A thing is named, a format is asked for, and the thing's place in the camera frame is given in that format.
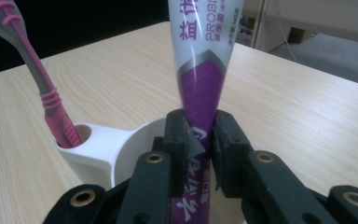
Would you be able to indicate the pink and grey toothbrush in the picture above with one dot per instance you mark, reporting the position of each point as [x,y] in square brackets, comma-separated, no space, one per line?
[37,74]

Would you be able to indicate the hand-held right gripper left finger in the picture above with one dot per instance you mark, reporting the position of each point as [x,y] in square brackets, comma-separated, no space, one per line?
[155,183]

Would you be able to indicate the small cardboard box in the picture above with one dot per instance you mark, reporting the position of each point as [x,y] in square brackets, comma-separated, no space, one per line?
[300,35]

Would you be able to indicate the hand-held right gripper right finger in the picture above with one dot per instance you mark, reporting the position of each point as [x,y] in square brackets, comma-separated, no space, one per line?
[261,183]

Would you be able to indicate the white and purple toothpaste tube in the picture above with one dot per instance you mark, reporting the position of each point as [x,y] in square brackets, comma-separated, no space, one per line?
[202,62]

